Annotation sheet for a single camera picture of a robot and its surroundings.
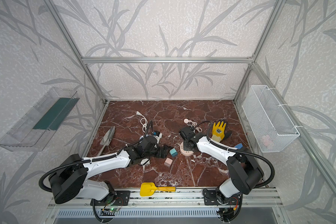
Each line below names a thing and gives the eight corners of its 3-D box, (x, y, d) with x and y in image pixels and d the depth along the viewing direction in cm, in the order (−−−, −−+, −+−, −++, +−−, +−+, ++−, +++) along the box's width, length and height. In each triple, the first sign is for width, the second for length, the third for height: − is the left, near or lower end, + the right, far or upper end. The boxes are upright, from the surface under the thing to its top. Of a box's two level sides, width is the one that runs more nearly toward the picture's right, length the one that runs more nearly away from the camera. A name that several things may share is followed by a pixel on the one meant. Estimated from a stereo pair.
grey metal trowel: (94, 155, 92) (92, 153, 90) (110, 127, 106) (109, 125, 104) (101, 156, 91) (100, 155, 89) (117, 128, 105) (116, 126, 103)
